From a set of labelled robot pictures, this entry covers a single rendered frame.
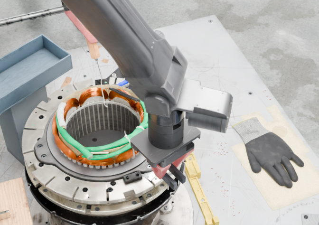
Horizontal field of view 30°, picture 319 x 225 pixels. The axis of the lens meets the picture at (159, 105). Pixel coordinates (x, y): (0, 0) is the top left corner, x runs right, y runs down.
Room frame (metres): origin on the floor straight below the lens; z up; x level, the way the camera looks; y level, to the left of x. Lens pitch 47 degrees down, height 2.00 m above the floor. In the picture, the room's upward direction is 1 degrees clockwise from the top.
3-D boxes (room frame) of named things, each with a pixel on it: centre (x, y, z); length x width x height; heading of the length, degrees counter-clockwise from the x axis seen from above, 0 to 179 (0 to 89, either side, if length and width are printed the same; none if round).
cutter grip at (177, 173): (0.62, -0.03, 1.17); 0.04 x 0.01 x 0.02; 40
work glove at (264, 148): (0.97, -0.28, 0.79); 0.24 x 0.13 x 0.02; 22
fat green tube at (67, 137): (0.72, 0.16, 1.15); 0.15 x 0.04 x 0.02; 24
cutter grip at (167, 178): (0.60, -0.02, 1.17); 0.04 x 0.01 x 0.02; 40
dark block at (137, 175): (0.65, 0.05, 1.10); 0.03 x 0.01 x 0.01; 114
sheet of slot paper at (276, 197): (0.97, -0.30, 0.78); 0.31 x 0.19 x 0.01; 22
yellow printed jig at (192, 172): (0.84, -0.10, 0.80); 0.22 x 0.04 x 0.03; 15
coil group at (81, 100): (0.84, 0.13, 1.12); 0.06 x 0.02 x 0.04; 114
